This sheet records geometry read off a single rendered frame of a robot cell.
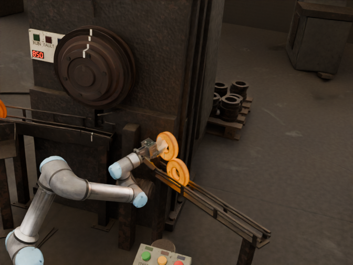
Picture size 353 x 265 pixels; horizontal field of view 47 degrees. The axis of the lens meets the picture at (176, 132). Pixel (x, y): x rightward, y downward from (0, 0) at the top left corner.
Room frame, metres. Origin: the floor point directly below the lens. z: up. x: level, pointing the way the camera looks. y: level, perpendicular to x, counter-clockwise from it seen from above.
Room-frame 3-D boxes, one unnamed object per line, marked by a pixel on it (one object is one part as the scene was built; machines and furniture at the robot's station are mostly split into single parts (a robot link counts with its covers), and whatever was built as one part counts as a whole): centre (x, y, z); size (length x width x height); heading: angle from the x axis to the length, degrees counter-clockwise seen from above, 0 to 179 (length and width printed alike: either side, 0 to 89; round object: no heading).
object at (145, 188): (1.96, 0.21, 0.27); 0.22 x 0.13 x 0.53; 77
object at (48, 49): (2.35, 0.81, 1.15); 0.26 x 0.02 x 0.18; 77
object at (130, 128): (2.13, 0.27, 0.68); 0.11 x 0.08 x 0.24; 167
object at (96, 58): (2.07, 0.52, 1.11); 0.28 x 0.06 x 0.28; 77
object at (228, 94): (4.04, -0.14, 0.22); 1.20 x 0.81 x 0.44; 75
